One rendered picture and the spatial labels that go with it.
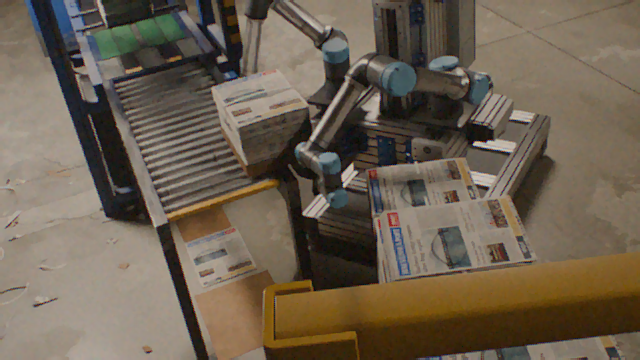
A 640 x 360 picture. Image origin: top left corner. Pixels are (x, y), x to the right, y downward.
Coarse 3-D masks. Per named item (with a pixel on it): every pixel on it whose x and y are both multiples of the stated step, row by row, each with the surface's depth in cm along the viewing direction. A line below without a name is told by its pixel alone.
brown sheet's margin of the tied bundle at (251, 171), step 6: (234, 150) 291; (288, 156) 283; (294, 156) 284; (240, 162) 287; (264, 162) 280; (270, 162) 281; (276, 162) 282; (282, 162) 283; (288, 162) 285; (246, 168) 278; (252, 168) 280; (258, 168) 281; (264, 168) 282; (270, 168) 283; (276, 168) 284; (246, 174) 283; (252, 174) 281
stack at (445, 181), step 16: (448, 160) 271; (464, 160) 271; (368, 176) 269; (384, 176) 268; (400, 176) 267; (416, 176) 266; (432, 176) 264; (448, 176) 263; (464, 176) 262; (368, 192) 263; (384, 192) 260; (400, 192) 259; (416, 192) 258; (432, 192) 256; (448, 192) 255; (464, 192) 254; (384, 208) 252; (400, 208) 251
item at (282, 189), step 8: (200, 56) 379; (208, 56) 378; (208, 64) 370; (216, 72) 361; (216, 80) 354; (224, 80) 353; (280, 168) 285; (288, 168) 284; (280, 176) 281; (288, 176) 280; (280, 184) 285; (288, 184) 277; (296, 184) 278; (280, 192) 290; (288, 192) 278; (296, 192) 280; (288, 200) 281; (296, 200) 282
